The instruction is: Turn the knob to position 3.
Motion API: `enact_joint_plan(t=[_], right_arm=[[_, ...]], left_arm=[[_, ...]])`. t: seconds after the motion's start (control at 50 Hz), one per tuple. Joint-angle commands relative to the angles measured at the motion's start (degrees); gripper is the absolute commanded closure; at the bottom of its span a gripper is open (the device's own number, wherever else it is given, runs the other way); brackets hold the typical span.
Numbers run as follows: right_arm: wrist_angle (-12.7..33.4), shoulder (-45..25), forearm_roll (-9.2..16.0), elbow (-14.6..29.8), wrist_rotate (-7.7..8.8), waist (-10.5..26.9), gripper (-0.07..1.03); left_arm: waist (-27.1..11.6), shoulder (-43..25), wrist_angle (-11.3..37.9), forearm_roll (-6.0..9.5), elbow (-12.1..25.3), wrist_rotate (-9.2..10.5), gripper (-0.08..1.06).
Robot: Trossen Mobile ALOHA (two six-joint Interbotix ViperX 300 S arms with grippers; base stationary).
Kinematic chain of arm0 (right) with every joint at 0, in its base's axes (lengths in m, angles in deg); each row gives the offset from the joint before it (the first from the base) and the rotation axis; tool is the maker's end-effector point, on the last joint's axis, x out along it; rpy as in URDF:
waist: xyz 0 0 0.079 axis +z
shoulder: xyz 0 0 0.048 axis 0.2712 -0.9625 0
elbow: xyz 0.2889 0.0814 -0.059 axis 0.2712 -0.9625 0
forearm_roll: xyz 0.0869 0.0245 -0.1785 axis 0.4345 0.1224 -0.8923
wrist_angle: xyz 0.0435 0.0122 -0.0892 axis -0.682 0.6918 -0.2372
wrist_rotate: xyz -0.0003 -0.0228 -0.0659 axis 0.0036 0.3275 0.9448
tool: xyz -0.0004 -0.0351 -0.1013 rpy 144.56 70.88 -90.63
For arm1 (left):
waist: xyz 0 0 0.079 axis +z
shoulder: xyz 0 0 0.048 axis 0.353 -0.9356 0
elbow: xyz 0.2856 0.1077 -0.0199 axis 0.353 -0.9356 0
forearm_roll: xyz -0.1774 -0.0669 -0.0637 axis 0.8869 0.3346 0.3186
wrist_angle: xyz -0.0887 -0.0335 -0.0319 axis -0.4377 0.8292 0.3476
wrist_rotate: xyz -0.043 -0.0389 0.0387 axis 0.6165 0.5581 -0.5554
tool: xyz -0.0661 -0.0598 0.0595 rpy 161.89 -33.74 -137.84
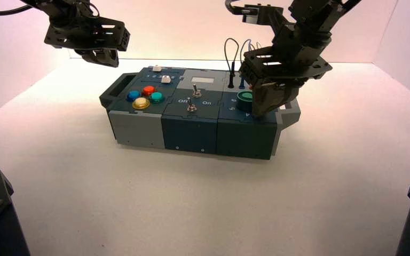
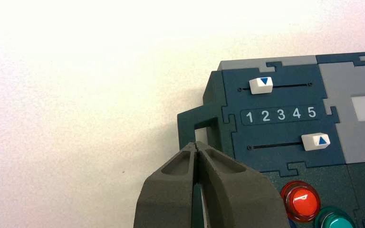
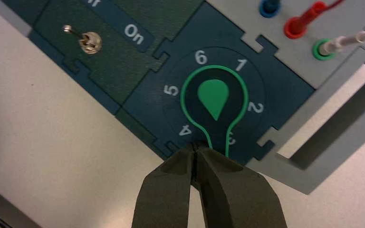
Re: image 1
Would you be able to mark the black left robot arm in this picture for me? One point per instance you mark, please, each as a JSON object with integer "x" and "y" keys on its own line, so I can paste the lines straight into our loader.
{"x": 61, "y": 7}

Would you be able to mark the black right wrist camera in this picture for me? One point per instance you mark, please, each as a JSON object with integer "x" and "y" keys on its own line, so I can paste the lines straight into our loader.
{"x": 261, "y": 14}

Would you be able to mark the red push button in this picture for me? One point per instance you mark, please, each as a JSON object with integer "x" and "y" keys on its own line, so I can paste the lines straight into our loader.
{"x": 148, "y": 90}

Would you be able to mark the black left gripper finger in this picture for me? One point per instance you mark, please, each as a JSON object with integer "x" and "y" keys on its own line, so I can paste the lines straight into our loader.
{"x": 79, "y": 51}
{"x": 104, "y": 57}

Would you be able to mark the metal toggle switch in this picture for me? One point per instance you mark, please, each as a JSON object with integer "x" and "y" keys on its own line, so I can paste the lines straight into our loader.
{"x": 196, "y": 92}
{"x": 191, "y": 106}

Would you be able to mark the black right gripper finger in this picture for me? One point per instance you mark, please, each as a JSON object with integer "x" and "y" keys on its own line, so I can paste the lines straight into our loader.
{"x": 291, "y": 92}
{"x": 267, "y": 100}

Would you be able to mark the grey and teal task box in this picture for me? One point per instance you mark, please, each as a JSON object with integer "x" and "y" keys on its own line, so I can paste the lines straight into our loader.
{"x": 191, "y": 134}

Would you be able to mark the green push button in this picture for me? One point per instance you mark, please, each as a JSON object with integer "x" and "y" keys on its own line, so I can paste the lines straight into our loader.
{"x": 157, "y": 97}

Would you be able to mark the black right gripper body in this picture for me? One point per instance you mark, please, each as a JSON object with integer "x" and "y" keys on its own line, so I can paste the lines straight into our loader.
{"x": 290, "y": 60}

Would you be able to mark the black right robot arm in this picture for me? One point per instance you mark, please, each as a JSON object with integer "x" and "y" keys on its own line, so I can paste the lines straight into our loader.
{"x": 325, "y": 12}

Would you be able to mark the blue push button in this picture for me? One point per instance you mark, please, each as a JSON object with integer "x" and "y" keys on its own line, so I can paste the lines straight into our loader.
{"x": 133, "y": 95}

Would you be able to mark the yellow push button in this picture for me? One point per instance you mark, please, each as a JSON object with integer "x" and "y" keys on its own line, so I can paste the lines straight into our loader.
{"x": 141, "y": 103}

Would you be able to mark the white slider knob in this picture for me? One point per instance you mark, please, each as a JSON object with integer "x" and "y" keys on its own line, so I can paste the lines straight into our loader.
{"x": 166, "y": 80}
{"x": 157, "y": 69}

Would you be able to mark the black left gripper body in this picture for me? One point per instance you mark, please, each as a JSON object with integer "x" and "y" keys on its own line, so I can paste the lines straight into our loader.
{"x": 86, "y": 34}

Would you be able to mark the green rotary knob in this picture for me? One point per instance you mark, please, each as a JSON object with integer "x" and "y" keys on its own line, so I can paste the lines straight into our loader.
{"x": 244, "y": 100}

